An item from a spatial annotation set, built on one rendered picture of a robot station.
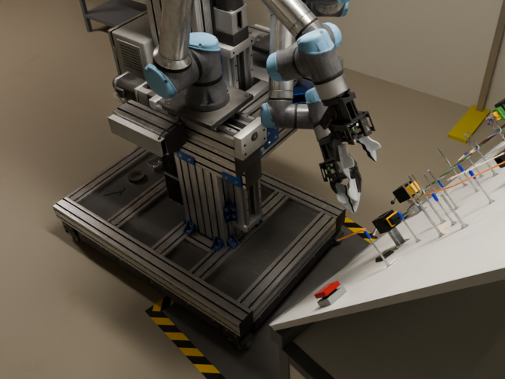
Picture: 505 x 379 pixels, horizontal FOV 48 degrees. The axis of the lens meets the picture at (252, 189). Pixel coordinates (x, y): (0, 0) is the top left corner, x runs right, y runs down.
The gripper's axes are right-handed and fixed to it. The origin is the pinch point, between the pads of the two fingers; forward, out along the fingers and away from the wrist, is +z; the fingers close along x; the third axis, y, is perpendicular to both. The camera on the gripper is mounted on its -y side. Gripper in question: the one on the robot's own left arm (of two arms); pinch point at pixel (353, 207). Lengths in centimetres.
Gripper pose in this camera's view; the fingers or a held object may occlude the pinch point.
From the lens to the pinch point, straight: 160.0
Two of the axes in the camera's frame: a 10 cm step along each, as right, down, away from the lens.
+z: 2.5, 9.5, -1.6
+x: 8.2, -3.0, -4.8
